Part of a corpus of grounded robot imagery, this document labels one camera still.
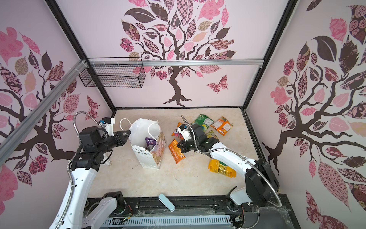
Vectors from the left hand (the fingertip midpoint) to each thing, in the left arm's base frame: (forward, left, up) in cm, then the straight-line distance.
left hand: (130, 135), depth 73 cm
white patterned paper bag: (+10, -2, -8) cm, 13 cm away
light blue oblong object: (-27, -19, -22) cm, 40 cm away
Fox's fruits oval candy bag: (+17, -23, -22) cm, 36 cm away
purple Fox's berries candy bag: (+7, -6, -20) cm, 21 cm away
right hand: (0, -24, -10) cm, 26 cm away
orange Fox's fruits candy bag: (+23, -57, -22) cm, 65 cm away
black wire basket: (+45, +20, +9) cm, 50 cm away
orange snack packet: (-2, -23, -15) cm, 28 cm away
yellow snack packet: (-9, -47, -20) cm, 52 cm away
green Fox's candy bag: (+27, -43, -22) cm, 56 cm away
